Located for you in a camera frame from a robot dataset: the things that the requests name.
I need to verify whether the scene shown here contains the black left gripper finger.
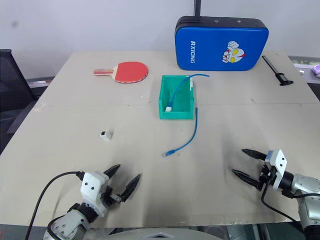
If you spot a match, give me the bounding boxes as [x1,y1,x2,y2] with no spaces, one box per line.
[121,173,142,202]
[103,164,122,176]

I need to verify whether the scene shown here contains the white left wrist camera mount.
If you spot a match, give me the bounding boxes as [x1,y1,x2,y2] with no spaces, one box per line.
[80,171,111,217]

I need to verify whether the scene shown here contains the grey robot torso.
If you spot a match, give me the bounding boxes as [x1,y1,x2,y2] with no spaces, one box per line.
[106,224,225,240]

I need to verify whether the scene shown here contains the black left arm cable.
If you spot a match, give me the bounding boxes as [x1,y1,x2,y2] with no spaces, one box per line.
[24,170,85,240]

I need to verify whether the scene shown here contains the small white adapter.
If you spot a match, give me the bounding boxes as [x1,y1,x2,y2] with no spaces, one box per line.
[99,129,114,141]

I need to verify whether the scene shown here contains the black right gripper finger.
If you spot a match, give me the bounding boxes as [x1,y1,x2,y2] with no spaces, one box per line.
[231,168,260,189]
[241,148,268,161]

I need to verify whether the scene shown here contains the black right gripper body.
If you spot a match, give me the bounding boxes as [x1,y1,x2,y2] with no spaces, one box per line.
[256,159,277,193]

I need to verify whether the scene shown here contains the black stand rod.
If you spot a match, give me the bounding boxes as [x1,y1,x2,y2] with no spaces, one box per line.
[261,55,295,87]

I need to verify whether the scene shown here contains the black mesh office chair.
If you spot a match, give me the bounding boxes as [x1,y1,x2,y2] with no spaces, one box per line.
[0,48,39,156]

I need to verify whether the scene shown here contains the blue boxing pad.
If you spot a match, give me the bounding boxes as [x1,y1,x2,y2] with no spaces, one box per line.
[174,15,270,72]

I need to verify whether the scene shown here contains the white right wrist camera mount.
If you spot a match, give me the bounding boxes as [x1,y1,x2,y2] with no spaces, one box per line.
[264,149,289,191]

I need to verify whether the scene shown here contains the green plastic bin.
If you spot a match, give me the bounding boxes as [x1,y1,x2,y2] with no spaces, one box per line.
[158,74,197,121]

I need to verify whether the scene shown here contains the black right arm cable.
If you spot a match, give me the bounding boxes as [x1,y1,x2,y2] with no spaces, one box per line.
[260,172,302,225]

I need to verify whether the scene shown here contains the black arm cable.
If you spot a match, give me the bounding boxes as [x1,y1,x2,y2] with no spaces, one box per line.
[24,170,85,240]
[260,172,302,225]

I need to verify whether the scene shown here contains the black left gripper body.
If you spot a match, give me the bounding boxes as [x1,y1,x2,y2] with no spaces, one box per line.
[100,184,126,209]

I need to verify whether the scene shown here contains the grey background desk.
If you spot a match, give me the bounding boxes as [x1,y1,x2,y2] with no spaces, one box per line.
[287,54,320,85]

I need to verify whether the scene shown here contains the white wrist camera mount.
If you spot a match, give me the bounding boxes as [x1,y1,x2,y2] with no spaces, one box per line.
[264,149,289,191]
[80,171,111,217]

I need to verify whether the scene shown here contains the red table tennis paddle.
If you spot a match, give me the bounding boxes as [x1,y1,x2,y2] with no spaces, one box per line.
[93,61,150,85]

